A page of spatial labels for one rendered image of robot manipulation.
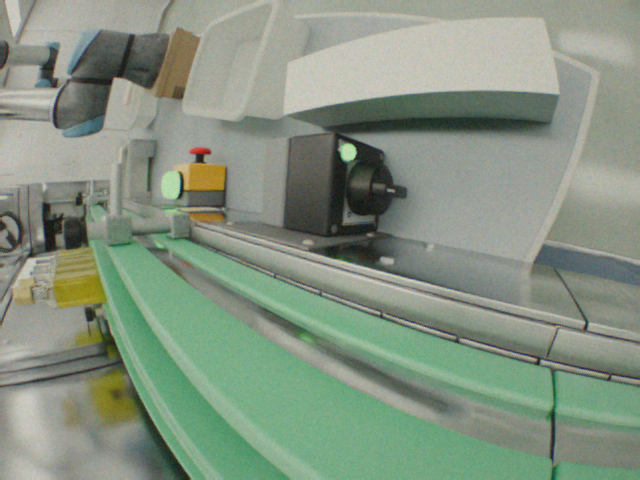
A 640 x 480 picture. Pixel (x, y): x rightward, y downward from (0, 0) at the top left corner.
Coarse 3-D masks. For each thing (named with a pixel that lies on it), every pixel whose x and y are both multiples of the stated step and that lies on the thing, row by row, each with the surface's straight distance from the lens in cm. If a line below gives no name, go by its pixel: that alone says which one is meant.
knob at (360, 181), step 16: (352, 176) 21; (368, 176) 21; (384, 176) 22; (352, 192) 21; (368, 192) 20; (384, 192) 20; (400, 192) 22; (352, 208) 22; (368, 208) 21; (384, 208) 22
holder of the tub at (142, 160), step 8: (136, 144) 93; (144, 144) 93; (152, 144) 94; (136, 152) 92; (144, 152) 93; (152, 152) 94; (136, 160) 92; (144, 160) 93; (152, 160) 94; (136, 168) 92; (144, 168) 93; (152, 168) 94; (136, 176) 92; (144, 176) 93; (152, 176) 94; (136, 184) 92; (144, 184) 93; (136, 192) 92; (144, 192) 93
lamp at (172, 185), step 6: (168, 174) 46; (174, 174) 45; (180, 174) 46; (162, 180) 47; (168, 180) 45; (174, 180) 45; (180, 180) 45; (162, 186) 46; (168, 186) 45; (174, 186) 45; (180, 186) 45; (168, 192) 45; (174, 192) 45; (180, 192) 45; (174, 198) 47
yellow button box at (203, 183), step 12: (180, 168) 47; (192, 168) 44; (204, 168) 45; (216, 168) 46; (192, 180) 44; (204, 180) 45; (216, 180) 46; (192, 192) 44; (204, 192) 45; (216, 192) 46; (180, 204) 47; (192, 204) 44; (204, 204) 45; (216, 204) 46
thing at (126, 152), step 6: (126, 144) 99; (132, 144) 94; (126, 150) 108; (126, 156) 108; (120, 162) 108; (126, 162) 108; (126, 168) 108; (126, 174) 92; (126, 180) 91; (126, 186) 91; (126, 192) 91
